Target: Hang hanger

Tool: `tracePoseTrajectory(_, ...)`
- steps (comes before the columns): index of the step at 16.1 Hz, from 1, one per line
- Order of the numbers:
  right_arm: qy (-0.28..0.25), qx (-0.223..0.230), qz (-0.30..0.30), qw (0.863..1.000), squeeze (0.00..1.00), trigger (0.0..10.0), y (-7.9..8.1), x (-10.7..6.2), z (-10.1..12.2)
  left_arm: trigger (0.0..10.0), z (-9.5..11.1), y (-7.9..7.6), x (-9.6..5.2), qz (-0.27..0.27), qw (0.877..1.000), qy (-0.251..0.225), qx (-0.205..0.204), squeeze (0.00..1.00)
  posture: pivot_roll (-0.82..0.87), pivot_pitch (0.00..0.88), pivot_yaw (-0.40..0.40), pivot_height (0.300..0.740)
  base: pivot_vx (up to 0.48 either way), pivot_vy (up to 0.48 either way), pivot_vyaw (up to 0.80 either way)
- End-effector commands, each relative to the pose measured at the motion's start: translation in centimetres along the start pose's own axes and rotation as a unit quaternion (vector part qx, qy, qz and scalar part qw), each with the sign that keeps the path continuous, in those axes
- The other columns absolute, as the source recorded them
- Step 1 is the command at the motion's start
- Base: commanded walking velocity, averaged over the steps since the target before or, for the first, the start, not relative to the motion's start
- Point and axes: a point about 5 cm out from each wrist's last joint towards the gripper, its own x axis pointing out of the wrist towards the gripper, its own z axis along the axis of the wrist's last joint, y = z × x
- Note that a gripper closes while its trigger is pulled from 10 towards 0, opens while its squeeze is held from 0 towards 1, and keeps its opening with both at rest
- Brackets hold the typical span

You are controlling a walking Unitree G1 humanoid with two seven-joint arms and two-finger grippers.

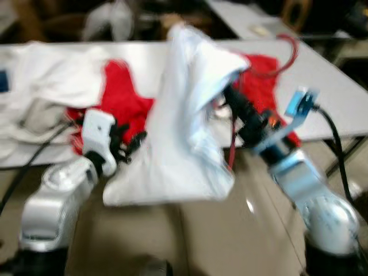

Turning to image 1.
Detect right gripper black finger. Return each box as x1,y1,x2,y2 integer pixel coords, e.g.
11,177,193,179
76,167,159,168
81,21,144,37
221,85,255,122

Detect white shirt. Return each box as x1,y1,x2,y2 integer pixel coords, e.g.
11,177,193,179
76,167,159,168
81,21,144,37
102,23,252,206

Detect plain red garment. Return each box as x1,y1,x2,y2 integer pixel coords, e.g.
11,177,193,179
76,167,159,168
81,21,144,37
233,53,304,147

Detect red garment white stripes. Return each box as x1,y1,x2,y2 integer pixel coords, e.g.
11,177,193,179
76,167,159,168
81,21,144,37
65,59,156,157

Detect white remote control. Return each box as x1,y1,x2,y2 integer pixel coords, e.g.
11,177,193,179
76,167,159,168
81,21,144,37
252,24,271,35

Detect white table black legs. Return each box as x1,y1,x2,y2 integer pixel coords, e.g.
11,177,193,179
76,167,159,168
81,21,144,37
0,39,368,179
207,0,294,38

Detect brown cardboard box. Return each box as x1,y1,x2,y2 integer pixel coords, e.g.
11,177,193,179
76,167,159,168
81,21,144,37
160,13,202,36

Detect wooden speaker box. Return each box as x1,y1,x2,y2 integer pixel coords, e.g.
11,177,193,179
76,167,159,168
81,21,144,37
282,0,314,32

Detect white plastic bag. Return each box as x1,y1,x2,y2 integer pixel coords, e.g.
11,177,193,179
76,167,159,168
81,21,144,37
85,0,137,42

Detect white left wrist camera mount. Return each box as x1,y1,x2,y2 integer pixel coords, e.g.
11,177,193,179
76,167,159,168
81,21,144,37
80,109,117,167

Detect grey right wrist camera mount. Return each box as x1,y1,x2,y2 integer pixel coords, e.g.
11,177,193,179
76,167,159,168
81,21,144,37
253,87,320,156

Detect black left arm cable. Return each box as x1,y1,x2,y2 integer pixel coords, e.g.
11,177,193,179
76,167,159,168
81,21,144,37
0,124,72,216

